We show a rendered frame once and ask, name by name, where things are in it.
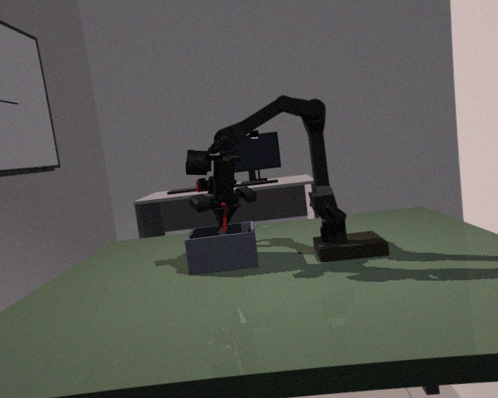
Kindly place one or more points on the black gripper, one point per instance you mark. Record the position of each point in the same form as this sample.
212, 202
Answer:
223, 191

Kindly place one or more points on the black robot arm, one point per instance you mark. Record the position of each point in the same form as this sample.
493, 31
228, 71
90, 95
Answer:
312, 112

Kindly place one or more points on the red peg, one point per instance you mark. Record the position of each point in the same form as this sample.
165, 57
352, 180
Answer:
224, 223

